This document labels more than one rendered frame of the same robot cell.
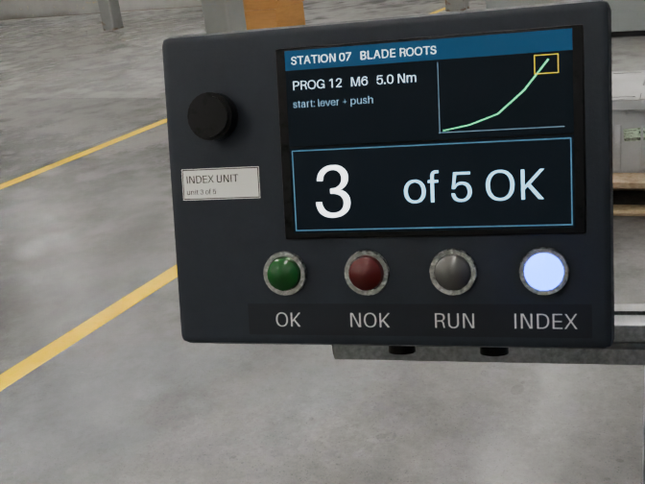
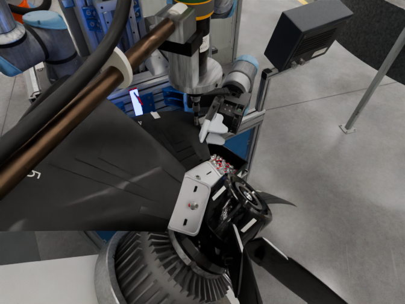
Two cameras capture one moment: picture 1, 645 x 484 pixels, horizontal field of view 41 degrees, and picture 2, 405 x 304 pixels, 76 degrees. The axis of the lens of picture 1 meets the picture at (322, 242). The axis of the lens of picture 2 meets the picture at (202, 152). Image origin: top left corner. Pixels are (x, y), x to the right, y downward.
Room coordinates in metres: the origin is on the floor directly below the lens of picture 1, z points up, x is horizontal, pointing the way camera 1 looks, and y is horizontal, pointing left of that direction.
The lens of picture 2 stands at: (0.87, -1.03, 1.64)
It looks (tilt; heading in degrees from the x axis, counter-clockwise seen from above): 51 degrees down; 132
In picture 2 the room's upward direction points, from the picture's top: straight up
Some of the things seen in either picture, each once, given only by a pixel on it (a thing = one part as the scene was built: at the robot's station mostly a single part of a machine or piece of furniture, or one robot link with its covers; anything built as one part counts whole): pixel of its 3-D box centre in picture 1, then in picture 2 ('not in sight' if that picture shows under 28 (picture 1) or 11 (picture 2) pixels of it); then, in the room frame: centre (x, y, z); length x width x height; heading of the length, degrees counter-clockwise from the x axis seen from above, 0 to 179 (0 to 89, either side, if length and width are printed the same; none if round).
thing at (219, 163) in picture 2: not in sight; (211, 175); (0.53, -0.60, 0.83); 0.19 x 0.14 x 0.02; 89
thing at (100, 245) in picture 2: not in sight; (101, 248); (0.23, -1.04, 0.39); 0.04 x 0.04 x 0.78; 74
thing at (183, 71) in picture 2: not in sight; (190, 46); (0.68, -0.83, 1.48); 0.09 x 0.07 x 0.10; 109
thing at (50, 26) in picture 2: not in sight; (48, 34); (-0.09, -0.74, 1.20); 0.13 x 0.12 x 0.14; 98
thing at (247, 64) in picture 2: not in sight; (242, 73); (0.51, -0.44, 1.17); 0.11 x 0.08 x 0.09; 110
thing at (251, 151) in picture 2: not in sight; (245, 170); (0.48, -0.21, 0.39); 0.04 x 0.04 x 0.78; 74
